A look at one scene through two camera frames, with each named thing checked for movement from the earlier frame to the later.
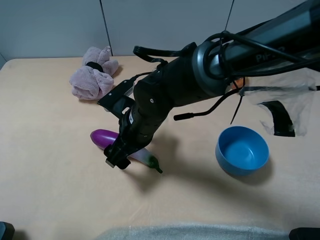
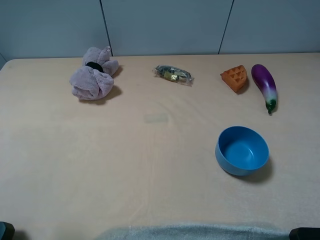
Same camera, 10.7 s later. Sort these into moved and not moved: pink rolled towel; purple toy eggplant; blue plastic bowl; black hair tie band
Moved: purple toy eggplant
Not moved: black hair tie band; pink rolled towel; blue plastic bowl
